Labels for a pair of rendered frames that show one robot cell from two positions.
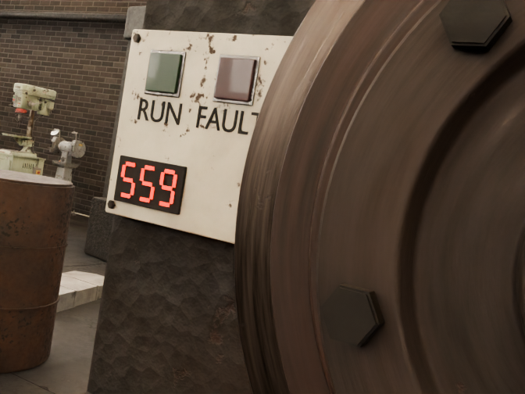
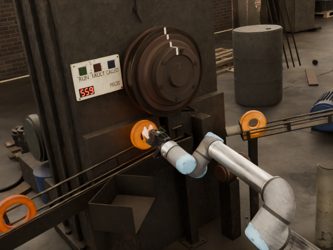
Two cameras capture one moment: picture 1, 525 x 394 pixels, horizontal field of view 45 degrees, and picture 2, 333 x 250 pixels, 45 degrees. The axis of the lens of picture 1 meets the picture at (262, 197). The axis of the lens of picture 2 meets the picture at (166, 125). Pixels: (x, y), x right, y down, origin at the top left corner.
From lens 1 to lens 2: 1.87 m
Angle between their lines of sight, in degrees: 66
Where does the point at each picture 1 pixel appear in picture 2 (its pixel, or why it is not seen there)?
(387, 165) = (160, 75)
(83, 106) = not seen: outside the picture
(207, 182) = (97, 86)
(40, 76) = not seen: outside the picture
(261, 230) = (135, 86)
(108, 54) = not seen: outside the picture
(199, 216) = (98, 92)
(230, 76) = (97, 67)
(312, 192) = (142, 80)
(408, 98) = (160, 69)
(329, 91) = (141, 69)
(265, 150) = (133, 77)
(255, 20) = (92, 56)
